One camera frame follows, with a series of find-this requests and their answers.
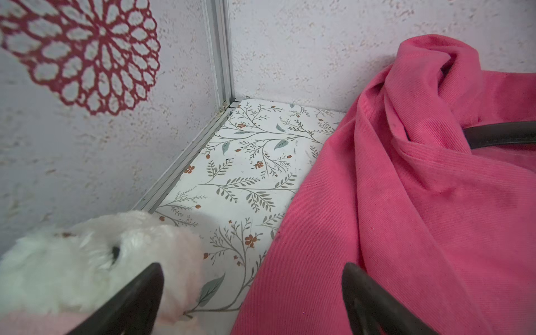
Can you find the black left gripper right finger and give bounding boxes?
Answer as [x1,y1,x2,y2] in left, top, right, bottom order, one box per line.
[341,262,437,334]

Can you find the white plush toy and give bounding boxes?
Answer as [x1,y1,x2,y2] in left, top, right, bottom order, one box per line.
[1,211,202,334]

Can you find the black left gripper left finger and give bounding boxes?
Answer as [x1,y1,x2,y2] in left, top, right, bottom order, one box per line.
[68,262,164,335]

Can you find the pink trousers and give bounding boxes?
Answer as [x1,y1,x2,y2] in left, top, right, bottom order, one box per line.
[232,35,535,334]

